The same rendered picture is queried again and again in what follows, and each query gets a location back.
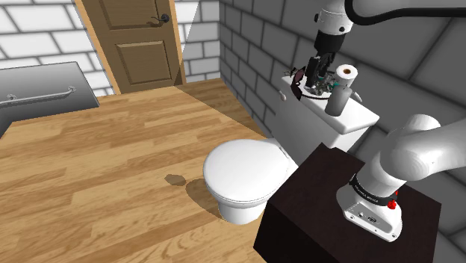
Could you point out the brown wooden door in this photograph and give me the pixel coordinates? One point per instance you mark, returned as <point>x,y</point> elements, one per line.
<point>142,47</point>

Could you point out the white toilet paper roll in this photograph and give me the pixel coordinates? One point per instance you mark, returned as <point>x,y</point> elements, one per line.
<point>346,74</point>

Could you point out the dark red sunglasses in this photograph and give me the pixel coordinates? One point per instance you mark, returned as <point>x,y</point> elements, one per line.
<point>297,78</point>

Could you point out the grey bathtub with grab bar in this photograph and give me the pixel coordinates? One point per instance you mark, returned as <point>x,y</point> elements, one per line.
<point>43,83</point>

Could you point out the dark robot stand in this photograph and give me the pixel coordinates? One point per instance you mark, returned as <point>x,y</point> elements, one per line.
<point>309,218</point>

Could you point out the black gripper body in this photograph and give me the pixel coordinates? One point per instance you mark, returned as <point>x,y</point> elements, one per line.
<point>328,42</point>

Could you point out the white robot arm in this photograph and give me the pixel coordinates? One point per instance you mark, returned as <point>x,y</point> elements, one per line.
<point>407,153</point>

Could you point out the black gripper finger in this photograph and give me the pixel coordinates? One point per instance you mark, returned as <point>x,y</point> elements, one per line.
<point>312,72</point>
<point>327,61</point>

